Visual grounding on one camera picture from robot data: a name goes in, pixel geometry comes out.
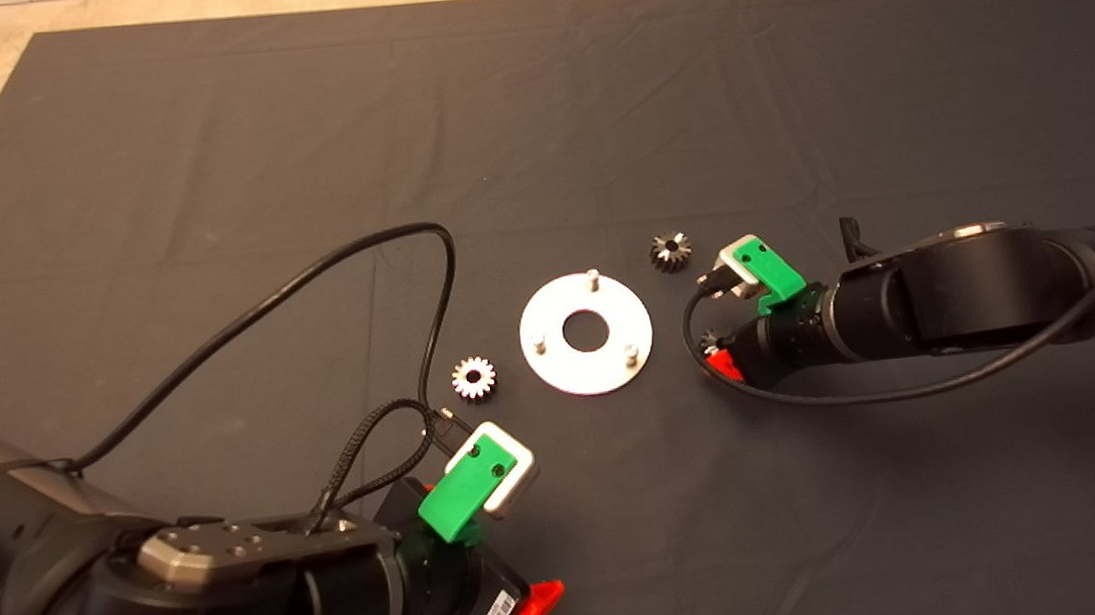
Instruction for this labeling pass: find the white left camera box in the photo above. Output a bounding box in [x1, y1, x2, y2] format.
[440, 416, 545, 525]

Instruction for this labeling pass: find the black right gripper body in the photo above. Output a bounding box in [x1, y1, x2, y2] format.
[724, 314, 779, 388]

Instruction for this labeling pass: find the round metal carrier plate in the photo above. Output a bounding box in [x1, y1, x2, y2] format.
[513, 264, 660, 403]

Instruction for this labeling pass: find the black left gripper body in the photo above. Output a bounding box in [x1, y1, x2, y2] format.
[371, 468, 536, 615]

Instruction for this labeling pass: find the dark grey table cloth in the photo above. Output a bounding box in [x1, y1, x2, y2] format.
[0, 0, 1095, 615]

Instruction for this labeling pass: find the green left camera mount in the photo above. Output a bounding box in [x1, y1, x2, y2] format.
[411, 429, 526, 548]

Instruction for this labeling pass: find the green right camera mount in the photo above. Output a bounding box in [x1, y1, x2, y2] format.
[735, 235, 810, 320]

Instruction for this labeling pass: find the white camera box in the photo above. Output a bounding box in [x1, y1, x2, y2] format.
[714, 232, 770, 300]
[440, 416, 545, 525]

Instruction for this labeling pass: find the white right camera box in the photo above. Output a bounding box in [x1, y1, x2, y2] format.
[714, 232, 770, 300]

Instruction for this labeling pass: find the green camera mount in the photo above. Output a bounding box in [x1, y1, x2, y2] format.
[735, 235, 810, 320]
[411, 429, 526, 548]

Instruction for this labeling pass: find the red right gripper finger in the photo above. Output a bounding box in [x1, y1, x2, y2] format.
[705, 345, 746, 385]

